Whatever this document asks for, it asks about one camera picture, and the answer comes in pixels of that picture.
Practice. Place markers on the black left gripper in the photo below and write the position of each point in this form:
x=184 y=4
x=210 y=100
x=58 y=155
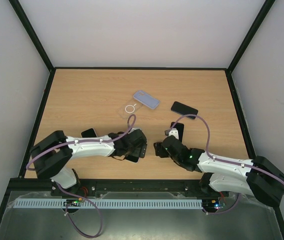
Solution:
x=137 y=152

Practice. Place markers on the light blue cable duct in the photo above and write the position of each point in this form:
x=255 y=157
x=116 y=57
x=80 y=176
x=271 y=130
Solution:
x=55 y=203

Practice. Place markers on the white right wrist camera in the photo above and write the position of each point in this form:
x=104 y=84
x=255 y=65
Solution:
x=172 y=132

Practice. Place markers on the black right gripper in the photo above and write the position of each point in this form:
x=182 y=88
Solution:
x=164 y=147

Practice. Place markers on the clear magsafe phone case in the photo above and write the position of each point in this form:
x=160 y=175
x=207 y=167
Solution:
x=128 y=108

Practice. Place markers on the lilac phone case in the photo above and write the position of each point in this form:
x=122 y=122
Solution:
x=146 y=99

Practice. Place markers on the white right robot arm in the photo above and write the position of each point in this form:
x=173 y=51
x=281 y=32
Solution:
x=256 y=177

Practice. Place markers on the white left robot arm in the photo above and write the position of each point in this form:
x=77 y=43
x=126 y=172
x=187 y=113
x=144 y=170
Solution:
x=51 y=155

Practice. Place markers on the black phone blue edge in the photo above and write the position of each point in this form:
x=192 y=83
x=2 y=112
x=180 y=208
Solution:
x=182 y=109

